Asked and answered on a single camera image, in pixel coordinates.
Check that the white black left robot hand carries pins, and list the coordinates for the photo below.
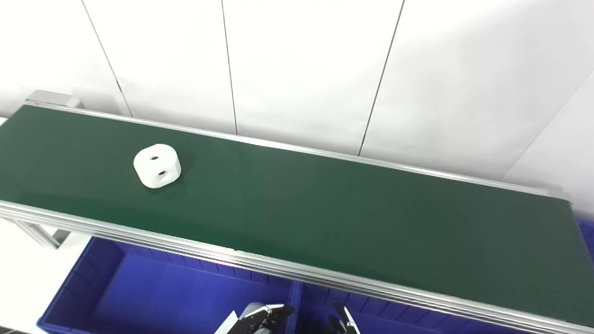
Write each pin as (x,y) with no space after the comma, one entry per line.
(260,317)

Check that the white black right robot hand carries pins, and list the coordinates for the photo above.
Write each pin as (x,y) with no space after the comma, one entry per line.
(345,324)

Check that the white rounded block two holes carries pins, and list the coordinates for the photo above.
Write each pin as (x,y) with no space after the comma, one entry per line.
(155,169)

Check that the blue plastic bin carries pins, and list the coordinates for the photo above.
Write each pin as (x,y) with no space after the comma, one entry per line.
(587,236)
(153,292)
(394,322)

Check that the green conveyor belt aluminium frame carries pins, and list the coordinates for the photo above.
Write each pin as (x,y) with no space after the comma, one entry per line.
(325,213)

